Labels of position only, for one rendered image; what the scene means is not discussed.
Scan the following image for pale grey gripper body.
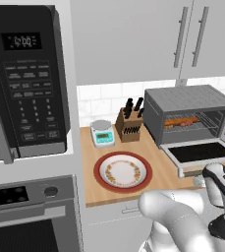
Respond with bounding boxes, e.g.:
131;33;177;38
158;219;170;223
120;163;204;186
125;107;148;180
194;174;207;189

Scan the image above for toaster oven glass door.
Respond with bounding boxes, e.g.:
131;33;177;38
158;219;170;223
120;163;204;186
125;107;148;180
159;137;225;180

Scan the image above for red kebab skewer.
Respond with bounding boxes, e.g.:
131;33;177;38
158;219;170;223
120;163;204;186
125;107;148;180
178;120;196;128

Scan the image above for orange baguette bread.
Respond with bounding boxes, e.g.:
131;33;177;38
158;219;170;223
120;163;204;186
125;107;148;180
164;116;200;128

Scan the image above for grey toaster oven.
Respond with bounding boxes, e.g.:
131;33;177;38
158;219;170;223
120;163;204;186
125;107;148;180
142;84;225;180

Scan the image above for narrow white cupboard door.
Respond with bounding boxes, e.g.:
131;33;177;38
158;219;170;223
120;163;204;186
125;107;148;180
179;0;225;81

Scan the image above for dark oven knob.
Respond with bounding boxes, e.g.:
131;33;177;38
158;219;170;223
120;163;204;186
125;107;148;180
43;185;59;199

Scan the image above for wide white cupboard door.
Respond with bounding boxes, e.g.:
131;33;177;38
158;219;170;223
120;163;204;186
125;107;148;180
70;0;195;87

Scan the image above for stainless steel oven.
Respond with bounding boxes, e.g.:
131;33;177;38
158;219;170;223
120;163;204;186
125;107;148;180
0;174;83;252

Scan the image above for black microwave oven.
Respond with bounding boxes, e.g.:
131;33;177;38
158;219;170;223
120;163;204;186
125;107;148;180
0;4;72;164

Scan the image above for red rimmed patterned plate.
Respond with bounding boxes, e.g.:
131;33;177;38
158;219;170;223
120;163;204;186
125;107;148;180
92;151;153;194

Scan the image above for wooden knife block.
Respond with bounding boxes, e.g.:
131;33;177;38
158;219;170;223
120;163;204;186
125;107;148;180
114;106;145;144

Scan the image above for white drawer front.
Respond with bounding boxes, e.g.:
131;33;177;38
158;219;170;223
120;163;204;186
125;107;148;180
84;198;151;228

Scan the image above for white and teal kitchen scale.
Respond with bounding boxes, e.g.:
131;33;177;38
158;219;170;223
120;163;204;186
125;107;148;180
89;119;116;149

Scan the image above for grey drawer handle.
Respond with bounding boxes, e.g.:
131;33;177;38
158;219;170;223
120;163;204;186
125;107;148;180
121;203;141;215

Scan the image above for grey cupboard bar handle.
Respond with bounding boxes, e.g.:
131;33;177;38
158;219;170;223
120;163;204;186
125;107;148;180
191;6;210;68
173;6;190;69

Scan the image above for grey oven door handle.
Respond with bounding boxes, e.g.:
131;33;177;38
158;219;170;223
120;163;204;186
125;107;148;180
0;205;67;230

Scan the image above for grey microwave door handle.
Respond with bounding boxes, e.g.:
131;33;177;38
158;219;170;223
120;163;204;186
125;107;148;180
0;73;16;164

